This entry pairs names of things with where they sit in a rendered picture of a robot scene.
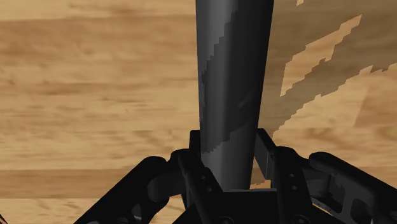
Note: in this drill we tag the dark grey cylindrical object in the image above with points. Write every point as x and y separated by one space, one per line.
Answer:
232 93

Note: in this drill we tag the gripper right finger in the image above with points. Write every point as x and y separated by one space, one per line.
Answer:
325 183

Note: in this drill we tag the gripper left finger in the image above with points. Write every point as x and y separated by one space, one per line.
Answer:
145 189

